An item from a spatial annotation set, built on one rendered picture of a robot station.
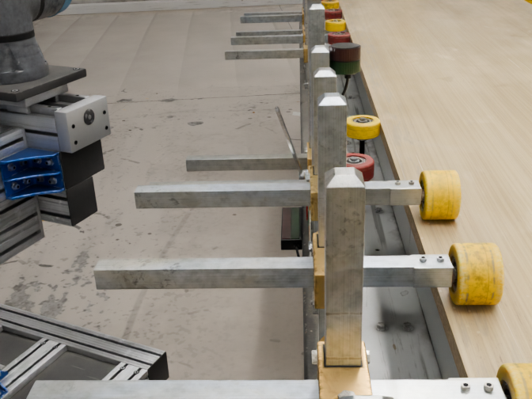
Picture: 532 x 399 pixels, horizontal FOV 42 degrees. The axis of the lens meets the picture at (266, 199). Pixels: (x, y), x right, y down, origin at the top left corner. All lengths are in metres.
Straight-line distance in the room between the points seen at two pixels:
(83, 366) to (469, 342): 1.36
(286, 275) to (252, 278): 0.04
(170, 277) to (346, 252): 0.34
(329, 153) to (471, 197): 0.45
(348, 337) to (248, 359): 1.65
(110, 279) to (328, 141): 0.34
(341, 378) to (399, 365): 0.60
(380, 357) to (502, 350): 0.46
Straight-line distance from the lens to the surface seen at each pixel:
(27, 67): 1.61
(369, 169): 1.37
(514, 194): 1.30
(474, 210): 1.22
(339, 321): 0.69
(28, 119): 1.59
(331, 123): 0.86
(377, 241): 1.70
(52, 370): 2.07
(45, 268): 3.02
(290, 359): 2.33
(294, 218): 1.62
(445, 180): 1.14
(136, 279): 0.93
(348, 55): 1.34
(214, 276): 0.91
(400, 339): 1.37
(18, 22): 1.61
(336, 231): 0.64
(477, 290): 0.92
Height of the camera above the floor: 1.41
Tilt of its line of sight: 24 degrees down
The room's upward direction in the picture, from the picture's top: 2 degrees counter-clockwise
